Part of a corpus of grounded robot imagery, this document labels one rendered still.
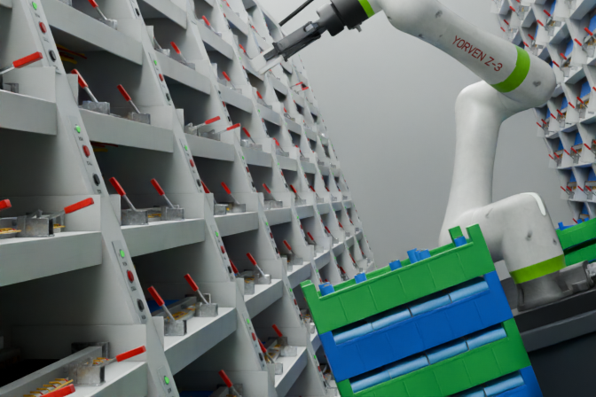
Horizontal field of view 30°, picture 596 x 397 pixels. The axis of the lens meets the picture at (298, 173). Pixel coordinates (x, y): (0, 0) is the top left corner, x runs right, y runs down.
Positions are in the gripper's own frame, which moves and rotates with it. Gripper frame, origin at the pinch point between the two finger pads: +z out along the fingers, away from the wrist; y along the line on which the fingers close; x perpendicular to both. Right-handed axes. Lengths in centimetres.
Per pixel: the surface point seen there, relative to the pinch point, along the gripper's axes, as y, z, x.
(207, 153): -4.9, 22.4, -11.8
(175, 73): -10.6, 18.3, 7.0
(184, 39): 30.5, 16.9, 22.3
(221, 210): -13.3, 25.3, -25.4
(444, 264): -80, -12, -57
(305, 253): 100, 28, -43
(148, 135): -59, 22, -10
